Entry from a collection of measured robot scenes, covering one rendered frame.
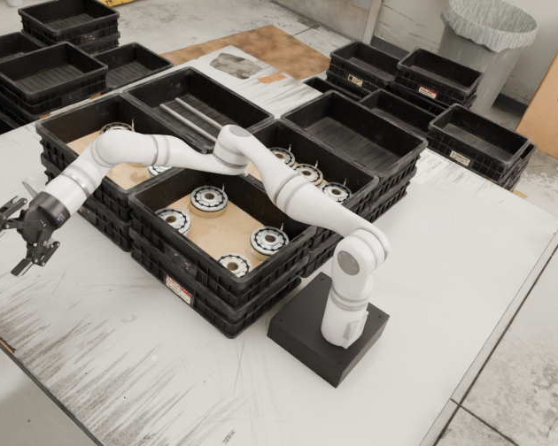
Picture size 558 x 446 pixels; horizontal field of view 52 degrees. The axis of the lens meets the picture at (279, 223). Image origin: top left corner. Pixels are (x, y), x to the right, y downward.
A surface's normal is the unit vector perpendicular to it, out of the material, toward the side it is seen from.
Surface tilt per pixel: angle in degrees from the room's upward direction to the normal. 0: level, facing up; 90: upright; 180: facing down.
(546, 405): 0
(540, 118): 73
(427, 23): 90
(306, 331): 4
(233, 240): 0
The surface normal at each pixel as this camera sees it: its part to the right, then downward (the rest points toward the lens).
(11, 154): 0.15, -0.73
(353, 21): -0.62, 0.46
